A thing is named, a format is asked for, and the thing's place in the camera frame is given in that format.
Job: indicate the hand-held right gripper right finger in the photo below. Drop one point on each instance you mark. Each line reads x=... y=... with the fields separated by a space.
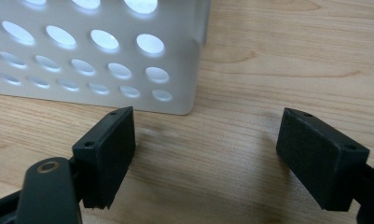
x=321 y=165

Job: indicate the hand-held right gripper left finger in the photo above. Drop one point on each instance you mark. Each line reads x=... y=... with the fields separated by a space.
x=105 y=161

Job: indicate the white perforated plastic basket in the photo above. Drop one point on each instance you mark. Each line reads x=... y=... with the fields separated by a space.
x=91 y=56

